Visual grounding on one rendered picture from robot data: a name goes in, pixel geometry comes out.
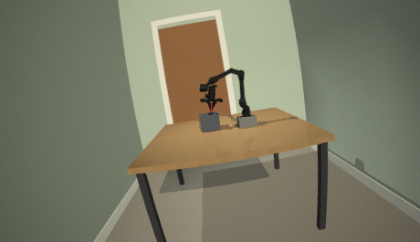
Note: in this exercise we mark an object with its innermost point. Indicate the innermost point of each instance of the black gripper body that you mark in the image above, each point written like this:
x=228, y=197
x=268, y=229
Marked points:
x=211, y=97

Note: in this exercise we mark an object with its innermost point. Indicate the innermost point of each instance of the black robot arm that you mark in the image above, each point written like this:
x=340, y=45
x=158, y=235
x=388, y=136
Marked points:
x=214, y=79

